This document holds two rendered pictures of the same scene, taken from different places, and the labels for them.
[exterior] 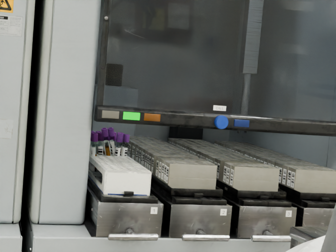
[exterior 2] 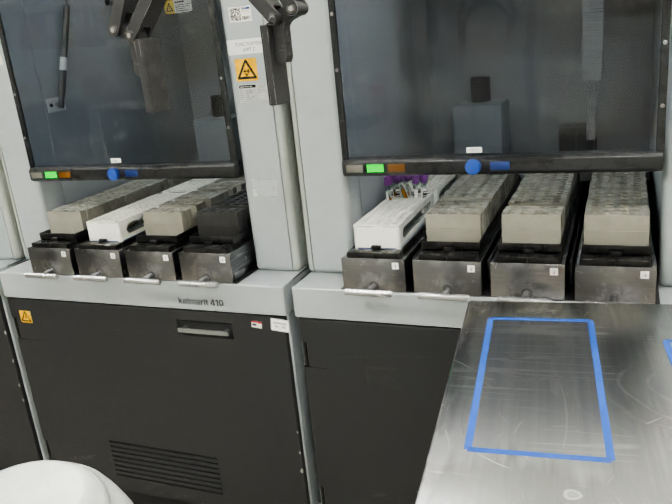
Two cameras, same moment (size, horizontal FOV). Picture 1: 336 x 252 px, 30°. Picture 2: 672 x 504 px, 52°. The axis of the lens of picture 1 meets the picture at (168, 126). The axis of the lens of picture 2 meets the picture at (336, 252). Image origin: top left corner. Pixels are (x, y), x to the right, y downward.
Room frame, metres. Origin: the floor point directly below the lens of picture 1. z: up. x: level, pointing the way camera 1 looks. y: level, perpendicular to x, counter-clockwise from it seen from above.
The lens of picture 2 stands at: (0.19, -0.73, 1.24)
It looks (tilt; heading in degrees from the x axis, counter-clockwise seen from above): 17 degrees down; 39
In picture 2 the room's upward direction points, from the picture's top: 6 degrees counter-clockwise
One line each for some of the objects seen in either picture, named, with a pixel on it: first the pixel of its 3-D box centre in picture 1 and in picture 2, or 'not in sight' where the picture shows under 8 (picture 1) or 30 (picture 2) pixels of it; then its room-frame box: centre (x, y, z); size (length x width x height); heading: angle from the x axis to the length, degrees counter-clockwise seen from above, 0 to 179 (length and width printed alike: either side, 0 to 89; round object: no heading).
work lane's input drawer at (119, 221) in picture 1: (103, 186); (414, 226); (1.56, 0.15, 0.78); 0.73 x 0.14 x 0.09; 16
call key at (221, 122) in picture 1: (221, 122); (473, 166); (1.37, -0.12, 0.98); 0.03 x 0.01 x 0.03; 106
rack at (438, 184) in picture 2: not in sight; (431, 188); (1.74, 0.20, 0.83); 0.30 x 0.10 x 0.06; 16
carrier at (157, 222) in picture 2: not in sight; (165, 223); (1.18, 0.62, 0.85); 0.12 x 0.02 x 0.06; 107
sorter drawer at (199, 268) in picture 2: not in sight; (268, 225); (1.45, 0.54, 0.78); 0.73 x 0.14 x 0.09; 16
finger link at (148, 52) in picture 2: not in sight; (152, 75); (0.63, -0.15, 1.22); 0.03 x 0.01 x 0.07; 16
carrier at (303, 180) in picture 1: (314, 182); (616, 229); (1.47, -0.36, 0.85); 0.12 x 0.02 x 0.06; 105
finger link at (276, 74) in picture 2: not in sight; (275, 64); (0.67, -0.28, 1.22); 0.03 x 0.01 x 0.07; 16
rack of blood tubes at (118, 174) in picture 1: (114, 174); (396, 220); (1.43, 0.11, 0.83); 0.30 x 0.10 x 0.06; 16
